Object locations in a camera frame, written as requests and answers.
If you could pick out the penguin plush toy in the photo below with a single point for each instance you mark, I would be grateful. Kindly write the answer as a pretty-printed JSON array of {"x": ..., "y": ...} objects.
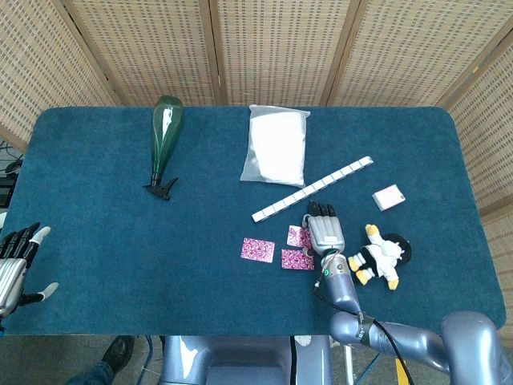
[{"x": 380, "y": 254}]

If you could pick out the black shoe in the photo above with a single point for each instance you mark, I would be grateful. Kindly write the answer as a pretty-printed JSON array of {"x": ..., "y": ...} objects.
[{"x": 118, "y": 351}]

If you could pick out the blue-grey robot torso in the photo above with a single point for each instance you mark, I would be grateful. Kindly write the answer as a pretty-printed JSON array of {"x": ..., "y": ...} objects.
[{"x": 240, "y": 361}]

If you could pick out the pink patterned card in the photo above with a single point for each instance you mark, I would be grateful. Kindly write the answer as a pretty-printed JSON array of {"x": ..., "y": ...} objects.
[
  {"x": 294, "y": 260},
  {"x": 296, "y": 236},
  {"x": 258, "y": 250}
]

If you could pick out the blue jeans leg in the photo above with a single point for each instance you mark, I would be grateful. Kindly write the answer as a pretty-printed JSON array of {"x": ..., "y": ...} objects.
[{"x": 92, "y": 375}]

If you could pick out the blue carpet table cover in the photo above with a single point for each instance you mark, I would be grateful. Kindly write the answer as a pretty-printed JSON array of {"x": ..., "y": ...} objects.
[{"x": 120, "y": 260}]

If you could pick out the green spray bottle black trigger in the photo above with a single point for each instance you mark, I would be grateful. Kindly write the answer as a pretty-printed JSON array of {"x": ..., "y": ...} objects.
[{"x": 166, "y": 132}]

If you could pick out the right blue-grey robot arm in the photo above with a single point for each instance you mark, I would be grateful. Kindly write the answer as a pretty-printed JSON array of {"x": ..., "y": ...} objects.
[{"x": 340, "y": 288}]

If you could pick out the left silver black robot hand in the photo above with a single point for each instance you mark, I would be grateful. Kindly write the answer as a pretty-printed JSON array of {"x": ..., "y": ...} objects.
[{"x": 10, "y": 276}]

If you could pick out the white tissue pack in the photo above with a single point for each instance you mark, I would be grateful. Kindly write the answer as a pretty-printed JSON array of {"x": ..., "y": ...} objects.
[{"x": 388, "y": 197}]

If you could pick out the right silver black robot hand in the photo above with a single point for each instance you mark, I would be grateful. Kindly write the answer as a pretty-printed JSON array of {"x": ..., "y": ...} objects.
[{"x": 326, "y": 232}]

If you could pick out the black electronic device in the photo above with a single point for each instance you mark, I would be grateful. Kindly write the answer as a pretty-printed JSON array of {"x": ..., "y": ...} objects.
[{"x": 5, "y": 192}]

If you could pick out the white filled plastic bag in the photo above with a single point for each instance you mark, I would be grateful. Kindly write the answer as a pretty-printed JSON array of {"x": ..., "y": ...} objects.
[{"x": 276, "y": 144}]

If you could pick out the white blue snake puzzle strip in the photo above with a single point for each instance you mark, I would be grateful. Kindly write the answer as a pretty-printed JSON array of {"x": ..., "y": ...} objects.
[{"x": 312, "y": 188}]

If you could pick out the woven wicker folding screen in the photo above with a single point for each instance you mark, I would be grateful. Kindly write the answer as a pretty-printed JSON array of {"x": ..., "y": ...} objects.
[{"x": 280, "y": 52}]

